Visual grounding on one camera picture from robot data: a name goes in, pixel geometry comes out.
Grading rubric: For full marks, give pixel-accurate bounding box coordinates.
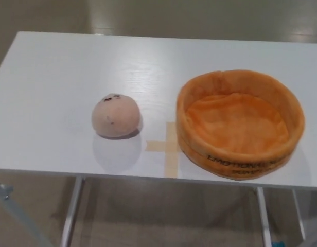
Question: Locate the white table leg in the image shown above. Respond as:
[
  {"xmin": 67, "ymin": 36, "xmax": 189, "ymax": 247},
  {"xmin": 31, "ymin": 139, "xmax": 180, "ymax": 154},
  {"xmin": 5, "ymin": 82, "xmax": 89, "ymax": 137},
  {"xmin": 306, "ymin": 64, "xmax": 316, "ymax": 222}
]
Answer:
[
  {"xmin": 256, "ymin": 186, "xmax": 274, "ymax": 247},
  {"xmin": 292, "ymin": 188, "xmax": 307, "ymax": 240},
  {"xmin": 61, "ymin": 175, "xmax": 86, "ymax": 247}
]

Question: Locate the pink round plush toy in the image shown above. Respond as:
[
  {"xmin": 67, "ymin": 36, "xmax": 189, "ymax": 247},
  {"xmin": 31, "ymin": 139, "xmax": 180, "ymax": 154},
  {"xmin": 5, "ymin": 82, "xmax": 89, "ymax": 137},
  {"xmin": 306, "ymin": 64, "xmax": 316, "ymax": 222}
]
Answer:
[{"xmin": 91, "ymin": 93, "xmax": 144, "ymax": 140}]

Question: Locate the short beige masking tape strip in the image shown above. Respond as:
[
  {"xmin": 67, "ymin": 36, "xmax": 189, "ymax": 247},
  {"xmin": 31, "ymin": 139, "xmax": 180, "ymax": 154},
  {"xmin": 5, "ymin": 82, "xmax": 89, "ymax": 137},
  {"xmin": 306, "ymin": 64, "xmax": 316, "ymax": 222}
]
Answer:
[{"xmin": 146, "ymin": 140, "xmax": 184, "ymax": 152}]

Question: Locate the grey metal stand frame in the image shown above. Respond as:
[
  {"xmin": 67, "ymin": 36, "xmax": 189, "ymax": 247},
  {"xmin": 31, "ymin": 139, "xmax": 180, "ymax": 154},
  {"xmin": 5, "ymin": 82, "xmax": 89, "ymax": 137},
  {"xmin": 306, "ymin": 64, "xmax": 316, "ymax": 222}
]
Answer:
[{"xmin": 0, "ymin": 177, "xmax": 55, "ymax": 247}]

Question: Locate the orange plush round plate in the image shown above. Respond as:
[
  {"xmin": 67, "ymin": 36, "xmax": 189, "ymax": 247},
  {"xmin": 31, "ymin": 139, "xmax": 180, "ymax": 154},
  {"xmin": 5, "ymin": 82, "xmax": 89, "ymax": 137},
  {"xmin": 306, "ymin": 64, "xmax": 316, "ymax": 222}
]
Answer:
[{"xmin": 176, "ymin": 71, "xmax": 306, "ymax": 182}]

